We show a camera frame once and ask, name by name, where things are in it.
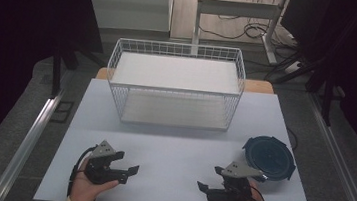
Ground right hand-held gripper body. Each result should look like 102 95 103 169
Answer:
205 158 265 201

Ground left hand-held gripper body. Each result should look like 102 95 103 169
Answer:
81 138 127 188

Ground dark blue round lid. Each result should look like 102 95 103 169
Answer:
239 133 300 185

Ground white wire two-tier rack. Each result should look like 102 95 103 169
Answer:
101 34 250 135

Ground person's left hand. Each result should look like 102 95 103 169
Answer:
68 156 123 201

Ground black metal stand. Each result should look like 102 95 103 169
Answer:
47 38 110 105
266 49 351 130

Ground white power strip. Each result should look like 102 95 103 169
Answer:
284 59 303 76

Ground white cabinet panel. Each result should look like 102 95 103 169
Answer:
81 0 175 36

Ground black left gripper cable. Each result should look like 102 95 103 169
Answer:
66 142 99 200

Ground thin black cable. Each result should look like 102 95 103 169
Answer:
283 126 300 151

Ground black cables on floor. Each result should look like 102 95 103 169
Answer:
193 0 309 84

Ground white metal desk frame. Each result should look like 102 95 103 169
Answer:
189 0 293 66

